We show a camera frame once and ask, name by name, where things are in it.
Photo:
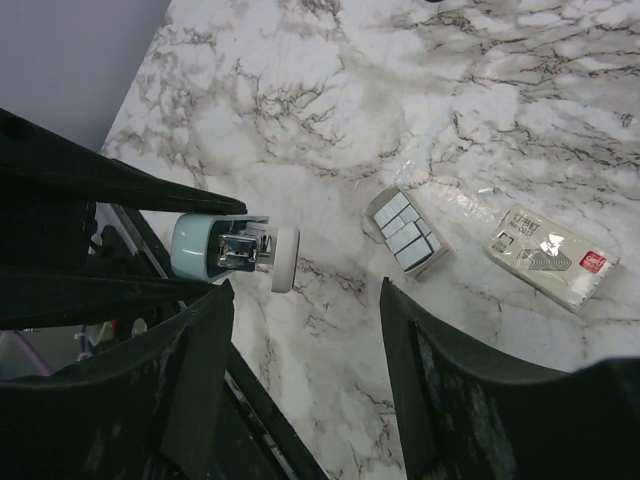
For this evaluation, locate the staple box tray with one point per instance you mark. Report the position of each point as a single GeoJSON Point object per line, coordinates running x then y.
{"type": "Point", "coordinates": [405, 230]}

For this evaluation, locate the light blue mini stapler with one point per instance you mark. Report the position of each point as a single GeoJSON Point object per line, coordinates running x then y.
{"type": "Point", "coordinates": [207, 247]}

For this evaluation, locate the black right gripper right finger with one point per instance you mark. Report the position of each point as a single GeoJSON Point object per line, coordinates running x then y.
{"type": "Point", "coordinates": [466, 410]}

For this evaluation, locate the cream staple box sleeve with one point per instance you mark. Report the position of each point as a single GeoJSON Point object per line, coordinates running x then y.
{"type": "Point", "coordinates": [563, 265]}

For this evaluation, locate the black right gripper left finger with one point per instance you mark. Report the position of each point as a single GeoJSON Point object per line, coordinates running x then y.
{"type": "Point", "coordinates": [45, 420]}

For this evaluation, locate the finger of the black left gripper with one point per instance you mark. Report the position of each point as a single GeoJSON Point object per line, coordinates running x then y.
{"type": "Point", "coordinates": [36, 298]}
{"type": "Point", "coordinates": [34, 154]}

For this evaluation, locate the aluminium frame rail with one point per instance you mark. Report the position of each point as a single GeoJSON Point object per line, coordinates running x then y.
{"type": "Point", "coordinates": [209, 418]}

